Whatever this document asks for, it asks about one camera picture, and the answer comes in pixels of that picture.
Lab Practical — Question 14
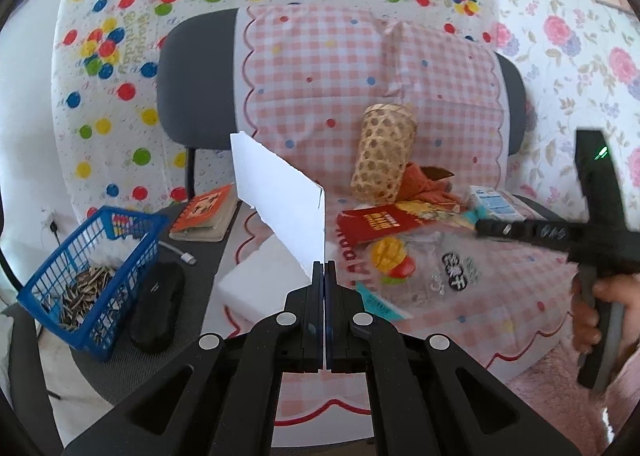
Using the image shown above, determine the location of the white paper sheet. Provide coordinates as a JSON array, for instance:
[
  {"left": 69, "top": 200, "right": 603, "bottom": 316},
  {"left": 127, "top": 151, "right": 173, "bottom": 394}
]
[{"left": 230, "top": 132, "right": 327, "bottom": 278}]

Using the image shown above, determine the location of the blue plastic basket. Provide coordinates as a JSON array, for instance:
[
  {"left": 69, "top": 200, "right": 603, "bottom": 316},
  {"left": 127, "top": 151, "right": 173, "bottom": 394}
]
[{"left": 17, "top": 206, "right": 168, "bottom": 362}]

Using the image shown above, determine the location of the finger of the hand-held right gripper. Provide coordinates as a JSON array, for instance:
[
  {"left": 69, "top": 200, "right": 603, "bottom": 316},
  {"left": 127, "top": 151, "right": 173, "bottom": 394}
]
[{"left": 475, "top": 220, "right": 584, "bottom": 253}]

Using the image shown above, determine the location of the person's right forearm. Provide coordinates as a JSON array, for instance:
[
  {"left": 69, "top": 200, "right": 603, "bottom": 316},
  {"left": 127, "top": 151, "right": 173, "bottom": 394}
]
[{"left": 607, "top": 303, "right": 640, "bottom": 442}]

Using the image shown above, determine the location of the grey office chair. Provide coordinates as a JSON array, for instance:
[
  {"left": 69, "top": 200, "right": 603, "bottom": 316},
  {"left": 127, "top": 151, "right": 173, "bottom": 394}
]
[{"left": 70, "top": 8, "right": 576, "bottom": 437}]

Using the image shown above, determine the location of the red snack packet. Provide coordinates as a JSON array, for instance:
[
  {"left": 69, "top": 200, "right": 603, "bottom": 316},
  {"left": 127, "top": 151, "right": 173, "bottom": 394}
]
[{"left": 336, "top": 201, "right": 468, "bottom": 262}]

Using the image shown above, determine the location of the white foam block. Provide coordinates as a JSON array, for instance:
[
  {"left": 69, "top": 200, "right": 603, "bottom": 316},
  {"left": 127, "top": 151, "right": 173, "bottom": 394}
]
[{"left": 217, "top": 233, "right": 311, "bottom": 332}]

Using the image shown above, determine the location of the orange notebook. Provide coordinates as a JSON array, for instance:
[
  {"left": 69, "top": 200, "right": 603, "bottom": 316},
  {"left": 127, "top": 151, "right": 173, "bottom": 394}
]
[{"left": 169, "top": 184, "right": 240, "bottom": 243}]

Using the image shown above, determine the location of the white cable with plug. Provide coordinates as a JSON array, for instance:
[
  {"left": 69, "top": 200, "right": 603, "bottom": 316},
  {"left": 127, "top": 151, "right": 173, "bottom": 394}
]
[{"left": 159, "top": 242, "right": 197, "bottom": 266}]

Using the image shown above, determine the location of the dark grey chair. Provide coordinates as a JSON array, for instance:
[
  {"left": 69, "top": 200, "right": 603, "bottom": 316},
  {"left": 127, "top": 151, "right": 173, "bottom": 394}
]
[{"left": 7, "top": 308, "right": 63, "bottom": 449}]

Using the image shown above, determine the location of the pink fluffy garment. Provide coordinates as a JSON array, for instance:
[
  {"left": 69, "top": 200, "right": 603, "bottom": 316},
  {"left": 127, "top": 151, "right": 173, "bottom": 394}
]
[{"left": 507, "top": 336, "right": 621, "bottom": 456}]

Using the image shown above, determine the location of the teal strip wrapper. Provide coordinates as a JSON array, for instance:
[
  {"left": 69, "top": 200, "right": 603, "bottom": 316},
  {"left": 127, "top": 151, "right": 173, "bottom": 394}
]
[{"left": 356, "top": 283, "right": 413, "bottom": 322}]

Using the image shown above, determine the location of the person's right hand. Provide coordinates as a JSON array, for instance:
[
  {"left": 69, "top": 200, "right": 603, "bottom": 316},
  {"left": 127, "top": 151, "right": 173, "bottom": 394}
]
[{"left": 571, "top": 273, "right": 640, "bottom": 354}]

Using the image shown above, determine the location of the clear fruit print plastic bag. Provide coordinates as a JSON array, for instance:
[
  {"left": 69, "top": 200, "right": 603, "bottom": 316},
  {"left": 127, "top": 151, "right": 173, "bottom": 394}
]
[{"left": 345, "top": 231, "right": 501, "bottom": 317}]

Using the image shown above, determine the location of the woven bamboo basket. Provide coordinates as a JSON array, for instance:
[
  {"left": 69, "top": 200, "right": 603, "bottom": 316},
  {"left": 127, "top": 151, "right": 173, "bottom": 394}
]
[{"left": 350, "top": 104, "right": 418, "bottom": 204}]

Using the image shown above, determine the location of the white polka dot cloth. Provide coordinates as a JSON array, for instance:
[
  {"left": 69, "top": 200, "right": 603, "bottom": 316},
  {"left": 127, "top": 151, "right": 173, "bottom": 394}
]
[{"left": 50, "top": 0, "right": 501, "bottom": 222}]

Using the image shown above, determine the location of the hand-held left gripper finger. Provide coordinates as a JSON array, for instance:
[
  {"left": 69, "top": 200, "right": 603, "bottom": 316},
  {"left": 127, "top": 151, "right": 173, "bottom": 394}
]
[
  {"left": 326, "top": 261, "right": 581, "bottom": 456},
  {"left": 62, "top": 261, "right": 326, "bottom": 456}
]

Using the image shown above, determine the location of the blue and white milk carton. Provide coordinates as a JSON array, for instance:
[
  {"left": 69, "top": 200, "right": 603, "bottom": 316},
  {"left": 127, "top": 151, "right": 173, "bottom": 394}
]
[{"left": 467, "top": 186, "right": 526, "bottom": 224}]

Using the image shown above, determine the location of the pile of sunflower seed shells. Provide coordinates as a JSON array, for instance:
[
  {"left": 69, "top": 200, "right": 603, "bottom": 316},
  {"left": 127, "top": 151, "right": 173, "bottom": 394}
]
[{"left": 42, "top": 263, "right": 118, "bottom": 332}]

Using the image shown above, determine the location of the pink checked cloth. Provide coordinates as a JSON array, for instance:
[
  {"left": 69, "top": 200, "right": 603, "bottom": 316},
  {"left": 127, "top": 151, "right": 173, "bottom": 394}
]
[{"left": 220, "top": 3, "right": 586, "bottom": 437}]

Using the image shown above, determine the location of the white floral cloth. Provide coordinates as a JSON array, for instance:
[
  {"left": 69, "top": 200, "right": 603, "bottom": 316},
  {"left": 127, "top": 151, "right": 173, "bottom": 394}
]
[{"left": 492, "top": 0, "right": 640, "bottom": 217}]

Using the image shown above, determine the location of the black glasses case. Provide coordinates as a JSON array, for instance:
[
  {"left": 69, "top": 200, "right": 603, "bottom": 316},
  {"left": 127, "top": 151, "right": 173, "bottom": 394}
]
[{"left": 129, "top": 261, "right": 187, "bottom": 353}]

